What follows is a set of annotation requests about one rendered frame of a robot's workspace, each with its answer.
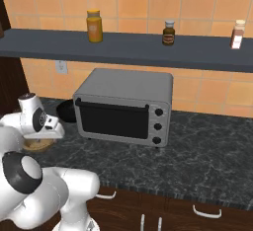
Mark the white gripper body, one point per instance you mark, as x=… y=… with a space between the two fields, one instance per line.
x=52 y=130

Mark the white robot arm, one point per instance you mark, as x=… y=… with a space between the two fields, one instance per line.
x=39 y=189

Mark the tan wooden bowl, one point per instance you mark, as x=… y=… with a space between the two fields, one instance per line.
x=37 y=144

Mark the black bowl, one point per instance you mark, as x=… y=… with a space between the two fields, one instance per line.
x=67 y=110

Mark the dark wooden cabinet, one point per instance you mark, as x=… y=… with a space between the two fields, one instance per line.
x=8 y=70

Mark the dark wooden cabinet door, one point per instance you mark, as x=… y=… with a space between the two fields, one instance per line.
x=115 y=220
x=171 y=223

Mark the silver toaster oven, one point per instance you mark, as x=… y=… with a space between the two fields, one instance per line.
x=125 y=106

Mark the dark wooden drawer front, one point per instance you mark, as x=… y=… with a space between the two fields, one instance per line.
x=128 y=198
x=210 y=213

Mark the yellow jar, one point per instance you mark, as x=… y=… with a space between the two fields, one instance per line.
x=94 y=26

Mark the brown bottle with white cap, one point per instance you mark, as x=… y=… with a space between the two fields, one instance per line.
x=168 y=33

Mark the brown and white spice shaker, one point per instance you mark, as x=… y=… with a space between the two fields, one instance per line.
x=237 y=35

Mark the white wall outlet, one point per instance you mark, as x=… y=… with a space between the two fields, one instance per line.
x=61 y=66

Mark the dark grey wall shelf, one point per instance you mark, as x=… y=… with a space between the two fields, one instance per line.
x=131 y=49

